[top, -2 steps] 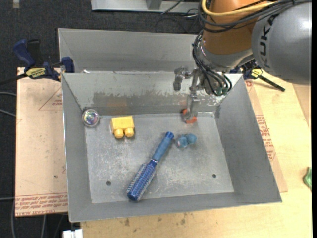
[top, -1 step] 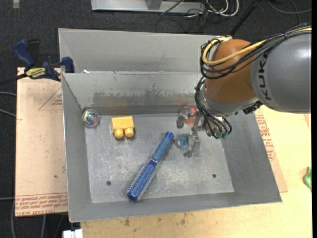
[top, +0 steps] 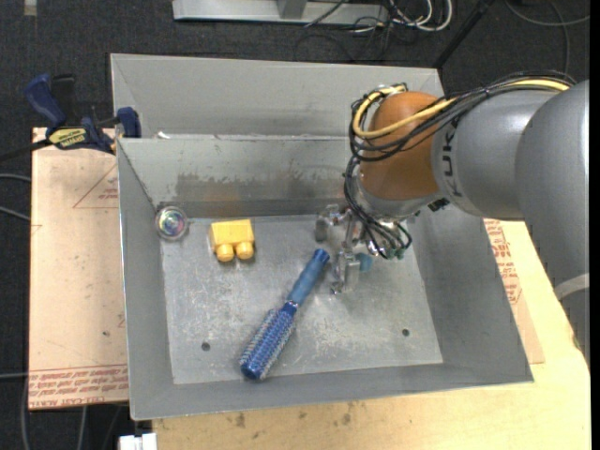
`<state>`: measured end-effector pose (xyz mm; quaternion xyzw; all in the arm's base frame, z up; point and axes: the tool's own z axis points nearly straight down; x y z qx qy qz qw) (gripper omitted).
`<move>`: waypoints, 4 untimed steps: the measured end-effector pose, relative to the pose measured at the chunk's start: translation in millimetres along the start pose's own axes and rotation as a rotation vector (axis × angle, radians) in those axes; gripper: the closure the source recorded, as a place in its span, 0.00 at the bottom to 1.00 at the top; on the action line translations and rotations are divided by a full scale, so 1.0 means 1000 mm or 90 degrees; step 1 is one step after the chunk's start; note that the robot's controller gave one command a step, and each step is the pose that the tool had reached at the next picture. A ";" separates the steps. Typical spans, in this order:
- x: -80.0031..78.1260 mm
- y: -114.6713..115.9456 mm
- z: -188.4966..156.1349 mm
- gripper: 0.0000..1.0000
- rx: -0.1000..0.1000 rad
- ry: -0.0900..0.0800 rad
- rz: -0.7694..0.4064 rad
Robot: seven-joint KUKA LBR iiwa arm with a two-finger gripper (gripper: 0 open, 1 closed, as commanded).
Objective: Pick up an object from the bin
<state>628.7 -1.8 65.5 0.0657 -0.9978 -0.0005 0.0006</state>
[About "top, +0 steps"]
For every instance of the clear round glass thing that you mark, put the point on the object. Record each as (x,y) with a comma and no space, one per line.
(171,222)

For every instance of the yellow toy brick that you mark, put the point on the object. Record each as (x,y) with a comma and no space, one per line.
(232,238)

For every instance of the grey metal bin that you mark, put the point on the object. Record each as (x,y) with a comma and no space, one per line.
(262,181)

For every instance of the black cylinder on white bracket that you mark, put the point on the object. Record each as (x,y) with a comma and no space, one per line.
(437,205)

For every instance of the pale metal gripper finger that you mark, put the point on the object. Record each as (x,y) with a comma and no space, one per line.
(339,274)
(352,274)

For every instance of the small teal block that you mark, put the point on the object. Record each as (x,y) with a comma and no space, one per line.
(365,261)

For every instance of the brown cardboard board, red print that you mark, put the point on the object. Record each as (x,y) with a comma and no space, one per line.
(70,274)

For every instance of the blue round hairbrush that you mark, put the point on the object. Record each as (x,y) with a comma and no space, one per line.
(274,333)

